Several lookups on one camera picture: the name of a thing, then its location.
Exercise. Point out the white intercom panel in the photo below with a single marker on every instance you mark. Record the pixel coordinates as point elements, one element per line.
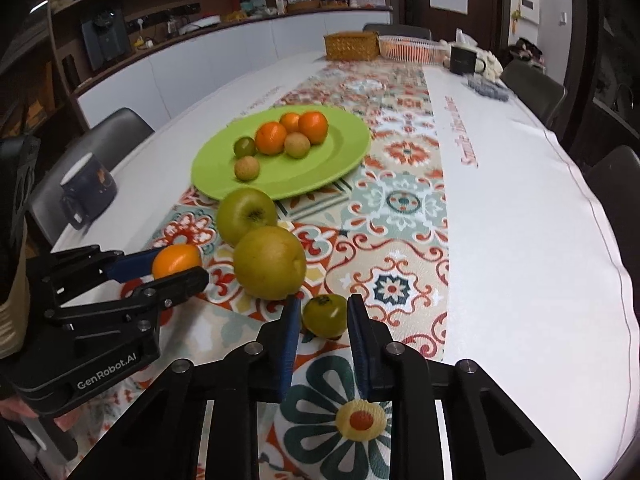
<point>529,10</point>

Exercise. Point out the person's left hand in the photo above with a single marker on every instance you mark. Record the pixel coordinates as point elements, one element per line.
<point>17,406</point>

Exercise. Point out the dark blue mug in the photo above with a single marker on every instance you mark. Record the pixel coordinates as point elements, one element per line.
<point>87,187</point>

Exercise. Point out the small orange tangerine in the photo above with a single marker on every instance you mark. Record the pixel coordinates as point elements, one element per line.
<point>289,120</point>
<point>176,259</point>

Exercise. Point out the yellow-green pear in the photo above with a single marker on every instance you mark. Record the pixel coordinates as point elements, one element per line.
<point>270,262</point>

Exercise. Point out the flat wicker tray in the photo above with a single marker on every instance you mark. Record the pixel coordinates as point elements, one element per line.
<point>303,5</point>

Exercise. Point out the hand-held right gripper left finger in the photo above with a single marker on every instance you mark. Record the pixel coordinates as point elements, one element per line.
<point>290,345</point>

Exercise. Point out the grey chair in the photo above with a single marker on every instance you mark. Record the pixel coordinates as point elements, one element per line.
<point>110,130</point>
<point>532,90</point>
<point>395,31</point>
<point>617,185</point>

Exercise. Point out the black countertop appliance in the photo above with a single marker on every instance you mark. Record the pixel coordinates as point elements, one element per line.
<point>105,40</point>

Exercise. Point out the green plate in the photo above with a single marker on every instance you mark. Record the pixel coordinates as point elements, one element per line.
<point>320,170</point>

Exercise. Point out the wicker basket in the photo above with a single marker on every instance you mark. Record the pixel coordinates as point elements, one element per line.
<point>351,46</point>

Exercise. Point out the medium orange tangerine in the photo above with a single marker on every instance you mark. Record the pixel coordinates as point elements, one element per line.
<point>312,127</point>

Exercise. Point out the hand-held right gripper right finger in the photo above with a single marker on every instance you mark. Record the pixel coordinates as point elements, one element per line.
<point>359,345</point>

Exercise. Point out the small brown round fruit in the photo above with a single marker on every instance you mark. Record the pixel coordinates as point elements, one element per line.
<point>247,168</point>
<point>297,145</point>

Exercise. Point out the dark bag on stool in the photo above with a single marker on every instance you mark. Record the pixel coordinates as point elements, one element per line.
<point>527,52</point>

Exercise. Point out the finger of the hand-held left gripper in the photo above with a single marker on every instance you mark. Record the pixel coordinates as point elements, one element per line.
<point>175,286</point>
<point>132,265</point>

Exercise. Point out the floral patterned table runner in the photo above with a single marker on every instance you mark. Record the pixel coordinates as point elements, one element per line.
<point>395,200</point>

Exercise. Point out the small green tangerine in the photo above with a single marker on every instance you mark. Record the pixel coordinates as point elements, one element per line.
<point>325,316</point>
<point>244,147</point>

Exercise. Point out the pink plastic basket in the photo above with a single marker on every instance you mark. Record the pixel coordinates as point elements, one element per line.
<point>412,50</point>

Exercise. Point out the green apple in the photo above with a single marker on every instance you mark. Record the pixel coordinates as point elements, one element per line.
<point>246,215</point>

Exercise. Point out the dark green mug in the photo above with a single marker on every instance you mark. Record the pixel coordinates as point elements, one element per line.
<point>465,60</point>

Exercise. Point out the large orange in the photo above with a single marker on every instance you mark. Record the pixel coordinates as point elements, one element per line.
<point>271,138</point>

